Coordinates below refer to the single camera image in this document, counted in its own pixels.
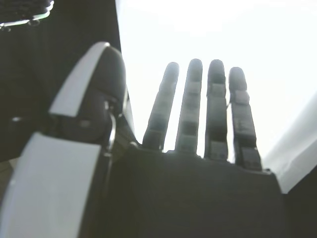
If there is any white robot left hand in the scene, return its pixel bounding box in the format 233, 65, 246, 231
0, 41, 284, 238

